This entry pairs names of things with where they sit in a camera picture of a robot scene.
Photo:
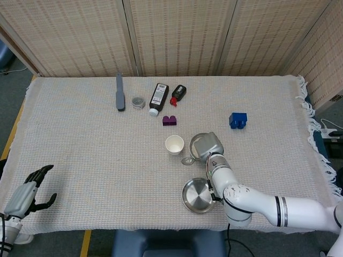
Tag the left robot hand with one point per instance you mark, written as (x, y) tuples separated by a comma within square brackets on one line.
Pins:
[(20, 194)]

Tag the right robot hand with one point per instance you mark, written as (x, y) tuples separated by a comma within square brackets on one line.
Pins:
[(210, 144)]

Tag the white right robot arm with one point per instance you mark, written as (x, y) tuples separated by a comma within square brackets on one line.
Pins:
[(254, 200)]

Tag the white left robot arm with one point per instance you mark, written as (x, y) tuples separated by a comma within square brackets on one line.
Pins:
[(8, 230)]

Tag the white paper cup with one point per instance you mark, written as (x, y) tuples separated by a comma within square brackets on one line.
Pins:
[(174, 146)]

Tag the blue toy block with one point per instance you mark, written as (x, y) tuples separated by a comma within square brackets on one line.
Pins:
[(237, 119)]

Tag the purple toy block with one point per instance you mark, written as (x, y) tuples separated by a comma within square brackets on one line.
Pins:
[(169, 121)]

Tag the steel plate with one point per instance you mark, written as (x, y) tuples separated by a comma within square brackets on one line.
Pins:
[(195, 195)]

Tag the small black bottle red cap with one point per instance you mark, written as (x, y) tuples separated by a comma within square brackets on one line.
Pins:
[(179, 92)]

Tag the large dark bottle white cap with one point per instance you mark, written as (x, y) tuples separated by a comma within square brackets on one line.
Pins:
[(159, 96)]

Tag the small clear plastic jar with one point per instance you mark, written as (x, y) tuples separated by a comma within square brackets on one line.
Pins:
[(138, 102)]

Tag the beige woven tablecloth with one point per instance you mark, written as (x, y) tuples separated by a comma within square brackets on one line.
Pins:
[(80, 134)]

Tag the grey cleaning brush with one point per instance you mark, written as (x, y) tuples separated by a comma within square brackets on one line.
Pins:
[(120, 99)]

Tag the blue padded stool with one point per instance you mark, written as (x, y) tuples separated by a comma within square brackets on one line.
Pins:
[(160, 243)]

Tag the white power strip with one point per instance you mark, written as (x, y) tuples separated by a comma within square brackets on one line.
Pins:
[(328, 132)]

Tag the bamboo folding screen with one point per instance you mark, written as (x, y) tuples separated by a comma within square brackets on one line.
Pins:
[(80, 40)]

